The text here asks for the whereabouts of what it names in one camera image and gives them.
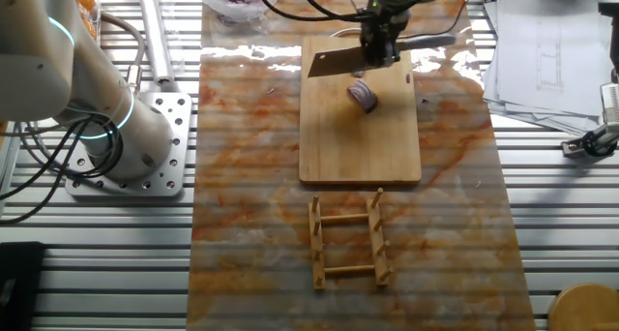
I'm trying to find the wooden cutting board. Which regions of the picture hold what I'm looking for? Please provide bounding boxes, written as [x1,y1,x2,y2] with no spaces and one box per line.
[298,27,423,186]

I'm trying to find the steel cleaver knife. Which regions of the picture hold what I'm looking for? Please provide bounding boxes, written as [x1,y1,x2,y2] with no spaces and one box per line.
[307,33,457,79]

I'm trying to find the large red onion chunk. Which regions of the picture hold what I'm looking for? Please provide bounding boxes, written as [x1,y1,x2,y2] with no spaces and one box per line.
[346,78,379,114]

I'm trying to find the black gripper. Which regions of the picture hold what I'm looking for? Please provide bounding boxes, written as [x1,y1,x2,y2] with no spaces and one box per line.
[360,9,410,70]

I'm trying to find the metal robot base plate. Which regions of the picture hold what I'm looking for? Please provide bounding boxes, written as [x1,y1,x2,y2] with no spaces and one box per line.
[65,91,193,198]

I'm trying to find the black box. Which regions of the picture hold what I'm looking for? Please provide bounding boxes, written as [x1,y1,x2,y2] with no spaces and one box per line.
[0,241,47,331]

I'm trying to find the grey camera on clamp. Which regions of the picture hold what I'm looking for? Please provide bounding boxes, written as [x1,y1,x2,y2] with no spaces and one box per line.
[560,81,619,159]

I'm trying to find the black gripper cable bundle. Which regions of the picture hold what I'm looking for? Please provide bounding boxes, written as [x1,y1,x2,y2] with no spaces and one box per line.
[250,0,470,40]

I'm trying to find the wooden peg knife rack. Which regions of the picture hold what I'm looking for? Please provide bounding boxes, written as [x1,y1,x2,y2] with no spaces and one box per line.
[308,187,396,292]

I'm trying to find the stack of white papers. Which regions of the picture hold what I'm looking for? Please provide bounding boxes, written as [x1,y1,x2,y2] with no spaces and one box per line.
[482,0,619,136]

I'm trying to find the grey hose with connector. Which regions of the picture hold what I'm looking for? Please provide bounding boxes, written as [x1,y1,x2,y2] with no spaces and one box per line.
[99,11,146,95]

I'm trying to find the orange marble pattern mat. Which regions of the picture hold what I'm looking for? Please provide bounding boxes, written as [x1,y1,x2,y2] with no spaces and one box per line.
[186,0,537,331]

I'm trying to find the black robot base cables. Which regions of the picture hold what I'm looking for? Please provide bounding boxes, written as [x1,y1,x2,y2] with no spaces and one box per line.
[0,117,121,226]

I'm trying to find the wooden mug tree stand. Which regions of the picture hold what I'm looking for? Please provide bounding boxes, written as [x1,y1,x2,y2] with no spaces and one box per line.
[547,282,619,331]

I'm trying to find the clear plastic orange container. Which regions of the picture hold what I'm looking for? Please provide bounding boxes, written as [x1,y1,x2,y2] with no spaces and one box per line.
[70,0,103,45]

